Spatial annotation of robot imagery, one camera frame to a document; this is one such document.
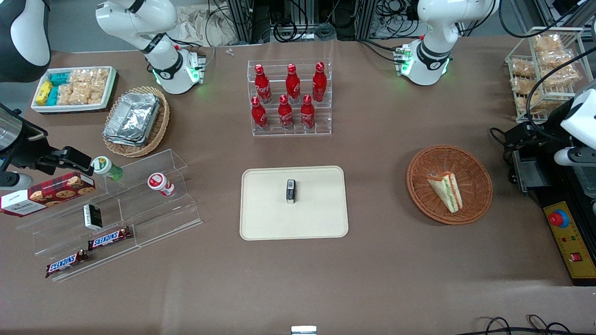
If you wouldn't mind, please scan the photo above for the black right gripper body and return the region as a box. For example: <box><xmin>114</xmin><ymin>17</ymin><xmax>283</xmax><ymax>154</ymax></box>
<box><xmin>0</xmin><ymin>127</ymin><xmax>48</xmax><ymax>171</ymax></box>

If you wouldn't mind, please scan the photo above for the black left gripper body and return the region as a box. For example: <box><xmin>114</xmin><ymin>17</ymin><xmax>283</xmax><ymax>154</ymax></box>
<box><xmin>531</xmin><ymin>99</ymin><xmax>574</xmax><ymax>155</ymax></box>

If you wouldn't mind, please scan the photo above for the triangle sandwich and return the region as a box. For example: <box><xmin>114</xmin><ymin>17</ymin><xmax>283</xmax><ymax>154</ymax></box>
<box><xmin>427</xmin><ymin>171</ymin><xmax>464</xmax><ymax>214</ymax></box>

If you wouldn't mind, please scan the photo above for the round brown wicker basket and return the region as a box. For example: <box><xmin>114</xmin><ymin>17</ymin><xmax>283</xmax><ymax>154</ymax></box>
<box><xmin>406</xmin><ymin>145</ymin><xmax>494</xmax><ymax>226</ymax></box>

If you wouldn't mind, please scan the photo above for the white rectangular snack tray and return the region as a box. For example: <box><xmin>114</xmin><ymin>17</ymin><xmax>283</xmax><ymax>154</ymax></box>
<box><xmin>31</xmin><ymin>66</ymin><xmax>118</xmax><ymax>114</ymax></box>

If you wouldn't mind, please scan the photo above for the oval tan wicker basket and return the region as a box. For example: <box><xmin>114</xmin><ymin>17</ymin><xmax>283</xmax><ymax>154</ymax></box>
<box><xmin>102</xmin><ymin>86</ymin><xmax>171</xmax><ymax>158</ymax></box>

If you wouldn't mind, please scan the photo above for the beige plastic serving tray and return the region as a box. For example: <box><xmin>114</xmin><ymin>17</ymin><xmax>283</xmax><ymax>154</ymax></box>
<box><xmin>239</xmin><ymin>166</ymin><xmax>349</xmax><ymax>241</ymax></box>

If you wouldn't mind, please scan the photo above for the red chocolate cookie box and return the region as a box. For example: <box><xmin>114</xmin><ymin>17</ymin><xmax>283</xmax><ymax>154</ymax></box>
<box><xmin>0</xmin><ymin>171</ymin><xmax>96</xmax><ymax>218</ymax></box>

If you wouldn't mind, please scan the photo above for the clear bag of puffed snacks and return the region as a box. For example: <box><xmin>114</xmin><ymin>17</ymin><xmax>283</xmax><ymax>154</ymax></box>
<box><xmin>533</xmin><ymin>33</ymin><xmax>563</xmax><ymax>52</ymax></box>
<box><xmin>544</xmin><ymin>65</ymin><xmax>581</xmax><ymax>88</ymax></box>
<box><xmin>515</xmin><ymin>93</ymin><xmax>546</xmax><ymax>115</ymax></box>
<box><xmin>537</xmin><ymin>48</ymin><xmax>576</xmax><ymax>68</ymax></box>
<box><xmin>510</xmin><ymin>58</ymin><xmax>537</xmax><ymax>79</ymax></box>
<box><xmin>510</xmin><ymin>76</ymin><xmax>536</xmax><ymax>95</ymax></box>

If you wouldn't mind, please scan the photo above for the green bottle with white cap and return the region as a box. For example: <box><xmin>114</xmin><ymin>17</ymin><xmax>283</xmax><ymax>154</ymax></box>
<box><xmin>92</xmin><ymin>156</ymin><xmax>124</xmax><ymax>181</ymax></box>

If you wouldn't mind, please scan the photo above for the silver foil container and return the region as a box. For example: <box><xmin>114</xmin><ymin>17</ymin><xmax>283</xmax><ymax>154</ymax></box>
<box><xmin>103</xmin><ymin>92</ymin><xmax>162</xmax><ymax>140</ymax></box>
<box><xmin>103</xmin><ymin>133</ymin><xmax>149</xmax><ymax>147</ymax></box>

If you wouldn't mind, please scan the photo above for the small black white box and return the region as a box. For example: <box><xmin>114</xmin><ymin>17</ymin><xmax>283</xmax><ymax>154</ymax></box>
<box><xmin>83</xmin><ymin>204</ymin><xmax>103</xmax><ymax>231</ymax></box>

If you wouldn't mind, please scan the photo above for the yellow snack packet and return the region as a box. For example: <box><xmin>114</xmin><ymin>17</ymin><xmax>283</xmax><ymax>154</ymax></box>
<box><xmin>35</xmin><ymin>80</ymin><xmax>53</xmax><ymax>106</ymax></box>

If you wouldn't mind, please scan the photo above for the clear bag of crackers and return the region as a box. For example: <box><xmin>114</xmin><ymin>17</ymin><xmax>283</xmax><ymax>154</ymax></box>
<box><xmin>90</xmin><ymin>67</ymin><xmax>110</xmax><ymax>89</ymax></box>
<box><xmin>77</xmin><ymin>86</ymin><xmax>106</xmax><ymax>105</ymax></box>
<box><xmin>56</xmin><ymin>85</ymin><xmax>80</xmax><ymax>106</ymax></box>
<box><xmin>68</xmin><ymin>68</ymin><xmax>92</xmax><ymax>87</ymax></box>

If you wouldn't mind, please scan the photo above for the brown snickers bar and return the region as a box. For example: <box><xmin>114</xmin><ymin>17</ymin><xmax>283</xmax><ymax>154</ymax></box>
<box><xmin>87</xmin><ymin>226</ymin><xmax>133</xmax><ymax>251</ymax></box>
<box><xmin>45</xmin><ymin>249</ymin><xmax>89</xmax><ymax>279</ymax></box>

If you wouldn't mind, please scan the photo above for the clear acrylic stepped shelf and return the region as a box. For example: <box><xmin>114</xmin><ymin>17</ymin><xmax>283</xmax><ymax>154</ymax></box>
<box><xmin>16</xmin><ymin>148</ymin><xmax>203</xmax><ymax>282</ymax></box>

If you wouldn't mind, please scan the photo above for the black yellow emergency stop box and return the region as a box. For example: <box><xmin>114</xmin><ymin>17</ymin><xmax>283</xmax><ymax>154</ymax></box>
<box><xmin>540</xmin><ymin>161</ymin><xmax>596</xmax><ymax>287</ymax></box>

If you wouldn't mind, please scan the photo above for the crumpled beige cloth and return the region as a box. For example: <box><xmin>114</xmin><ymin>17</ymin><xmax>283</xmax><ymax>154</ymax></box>
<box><xmin>173</xmin><ymin>4</ymin><xmax>244</xmax><ymax>48</ymax></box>

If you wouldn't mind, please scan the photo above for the red cola bottle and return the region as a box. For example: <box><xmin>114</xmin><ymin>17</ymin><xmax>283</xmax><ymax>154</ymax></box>
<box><xmin>284</xmin><ymin>63</ymin><xmax>301</xmax><ymax>104</ymax></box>
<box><xmin>254</xmin><ymin>64</ymin><xmax>273</xmax><ymax>105</ymax></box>
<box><xmin>300</xmin><ymin>94</ymin><xmax>316</xmax><ymax>131</ymax></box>
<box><xmin>278</xmin><ymin>94</ymin><xmax>295</xmax><ymax>131</ymax></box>
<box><xmin>312</xmin><ymin>61</ymin><xmax>328</xmax><ymax>103</ymax></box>
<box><xmin>251</xmin><ymin>96</ymin><xmax>269</xmax><ymax>132</ymax></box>

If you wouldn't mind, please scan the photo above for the clear acrylic bottle rack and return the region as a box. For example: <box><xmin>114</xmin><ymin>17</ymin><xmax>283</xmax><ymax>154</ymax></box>
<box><xmin>247</xmin><ymin>58</ymin><xmax>333</xmax><ymax>138</ymax></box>

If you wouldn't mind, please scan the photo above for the looped black cable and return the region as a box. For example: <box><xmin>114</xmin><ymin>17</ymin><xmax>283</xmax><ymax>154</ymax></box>
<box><xmin>488</xmin><ymin>126</ymin><xmax>518</xmax><ymax>161</ymax></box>

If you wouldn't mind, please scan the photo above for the long black arm cable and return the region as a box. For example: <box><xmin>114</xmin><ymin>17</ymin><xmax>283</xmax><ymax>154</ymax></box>
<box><xmin>525</xmin><ymin>45</ymin><xmax>596</xmax><ymax>134</ymax></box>

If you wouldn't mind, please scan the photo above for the white wire rack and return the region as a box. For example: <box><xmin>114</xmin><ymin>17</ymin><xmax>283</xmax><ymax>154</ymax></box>
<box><xmin>505</xmin><ymin>26</ymin><xmax>595</xmax><ymax>124</ymax></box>

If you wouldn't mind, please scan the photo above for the black base cable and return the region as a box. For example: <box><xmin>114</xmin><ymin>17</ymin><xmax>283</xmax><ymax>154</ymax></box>
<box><xmin>173</xmin><ymin>40</ymin><xmax>217</xmax><ymax>70</ymax></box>
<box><xmin>356</xmin><ymin>38</ymin><xmax>406</xmax><ymax>63</ymax></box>

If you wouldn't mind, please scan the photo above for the black floor cable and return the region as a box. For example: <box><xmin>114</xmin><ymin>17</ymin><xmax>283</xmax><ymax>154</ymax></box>
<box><xmin>468</xmin><ymin>315</ymin><xmax>596</xmax><ymax>335</ymax></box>

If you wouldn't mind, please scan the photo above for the aluminium frame rack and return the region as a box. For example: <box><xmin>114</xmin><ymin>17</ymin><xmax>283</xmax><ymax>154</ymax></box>
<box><xmin>225</xmin><ymin>0</ymin><xmax>422</xmax><ymax>43</ymax></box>

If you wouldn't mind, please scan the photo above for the coiled black cable bundle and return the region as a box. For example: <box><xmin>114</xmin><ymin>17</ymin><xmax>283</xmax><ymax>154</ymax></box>
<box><xmin>272</xmin><ymin>18</ymin><xmax>304</xmax><ymax>43</ymax></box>

